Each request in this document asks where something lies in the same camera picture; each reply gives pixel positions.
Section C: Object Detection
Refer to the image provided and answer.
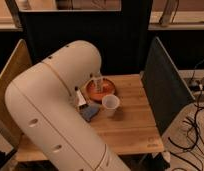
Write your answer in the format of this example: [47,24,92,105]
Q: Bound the blue cloth piece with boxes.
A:
[80,105,100,122]

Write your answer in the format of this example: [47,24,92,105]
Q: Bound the power strip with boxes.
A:
[189,78,204,92]

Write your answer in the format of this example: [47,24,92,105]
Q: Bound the wooden left side panel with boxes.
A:
[0,39,32,148]

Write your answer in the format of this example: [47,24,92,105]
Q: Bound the black floor cables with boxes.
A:
[167,56,204,171]

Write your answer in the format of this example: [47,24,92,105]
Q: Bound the dark candy bar box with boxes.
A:
[76,90,87,107]

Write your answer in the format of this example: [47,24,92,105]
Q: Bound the dark right side panel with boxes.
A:
[141,37,195,135]

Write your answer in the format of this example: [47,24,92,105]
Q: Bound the orange ceramic plate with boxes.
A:
[85,78,116,102]

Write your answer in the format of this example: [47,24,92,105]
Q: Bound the black back panel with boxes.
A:
[19,0,153,75]

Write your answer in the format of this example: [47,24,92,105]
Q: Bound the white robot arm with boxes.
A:
[5,40,130,171]

